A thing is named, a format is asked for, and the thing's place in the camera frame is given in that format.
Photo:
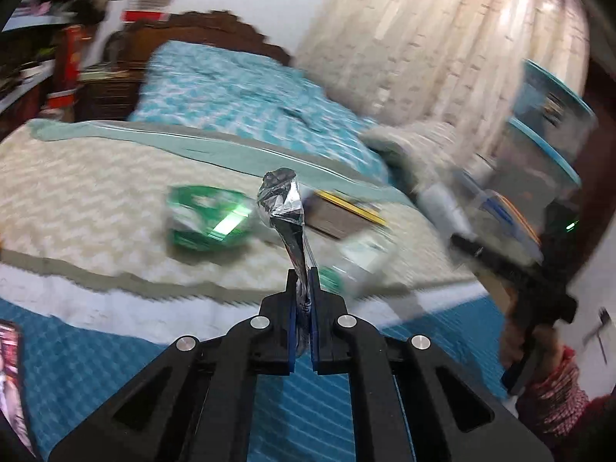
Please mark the beige fluffy cloth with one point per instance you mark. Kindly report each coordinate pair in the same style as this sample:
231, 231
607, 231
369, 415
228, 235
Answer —
414, 147

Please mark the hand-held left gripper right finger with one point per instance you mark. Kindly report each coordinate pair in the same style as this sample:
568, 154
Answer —
314, 332

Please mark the wooden headboard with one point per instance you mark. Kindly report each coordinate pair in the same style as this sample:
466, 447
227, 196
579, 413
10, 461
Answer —
202, 26

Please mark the dark red printed object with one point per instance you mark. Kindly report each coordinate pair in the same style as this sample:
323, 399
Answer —
12, 385

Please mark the silver foil wrapper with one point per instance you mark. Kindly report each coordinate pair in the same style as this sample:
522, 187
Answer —
281, 202

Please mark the cluttered wall shelf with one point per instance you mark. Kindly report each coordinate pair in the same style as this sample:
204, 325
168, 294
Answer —
24, 72

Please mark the person's right hand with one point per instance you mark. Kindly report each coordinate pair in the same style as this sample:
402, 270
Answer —
544, 344

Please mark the clear plastic bin blue rim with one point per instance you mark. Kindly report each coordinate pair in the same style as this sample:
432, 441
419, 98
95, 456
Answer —
539, 154

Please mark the brown yellow box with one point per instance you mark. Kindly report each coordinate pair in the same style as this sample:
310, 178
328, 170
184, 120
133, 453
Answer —
337, 219

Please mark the green snack packet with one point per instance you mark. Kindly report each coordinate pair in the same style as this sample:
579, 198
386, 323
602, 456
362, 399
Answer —
202, 221

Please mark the red white wall hanging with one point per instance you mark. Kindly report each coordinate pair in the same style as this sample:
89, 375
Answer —
144, 7

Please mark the mint green quilted cloth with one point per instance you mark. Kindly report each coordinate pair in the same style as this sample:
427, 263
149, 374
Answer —
192, 142

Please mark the tall red box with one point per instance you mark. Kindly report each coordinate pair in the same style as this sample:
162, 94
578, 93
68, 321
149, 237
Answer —
67, 67

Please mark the dark wooden furniture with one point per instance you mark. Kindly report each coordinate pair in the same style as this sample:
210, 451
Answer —
596, 192

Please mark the beige zigzag blanket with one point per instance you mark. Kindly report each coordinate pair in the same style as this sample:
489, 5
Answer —
96, 202

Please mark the teal chevron bedspread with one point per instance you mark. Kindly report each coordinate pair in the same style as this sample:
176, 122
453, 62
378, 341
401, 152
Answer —
231, 86

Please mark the person's right forearm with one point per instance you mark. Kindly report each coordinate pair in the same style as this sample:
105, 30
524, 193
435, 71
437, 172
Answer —
563, 404

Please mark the grey white carton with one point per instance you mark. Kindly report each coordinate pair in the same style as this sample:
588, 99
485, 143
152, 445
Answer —
440, 209

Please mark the teal waffle bed cover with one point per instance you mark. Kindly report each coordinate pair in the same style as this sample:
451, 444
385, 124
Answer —
72, 370

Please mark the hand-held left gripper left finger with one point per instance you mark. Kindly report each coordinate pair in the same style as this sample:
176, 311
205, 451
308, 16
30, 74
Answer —
291, 327

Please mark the white printed packet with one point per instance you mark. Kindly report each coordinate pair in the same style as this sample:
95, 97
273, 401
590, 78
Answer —
365, 255

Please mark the wooden nightstand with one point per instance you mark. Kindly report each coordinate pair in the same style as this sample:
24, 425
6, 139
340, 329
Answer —
108, 96

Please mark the beige patterned curtain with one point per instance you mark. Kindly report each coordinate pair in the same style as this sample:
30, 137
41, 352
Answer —
433, 33

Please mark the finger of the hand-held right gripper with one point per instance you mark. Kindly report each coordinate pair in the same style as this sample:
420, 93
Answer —
486, 255

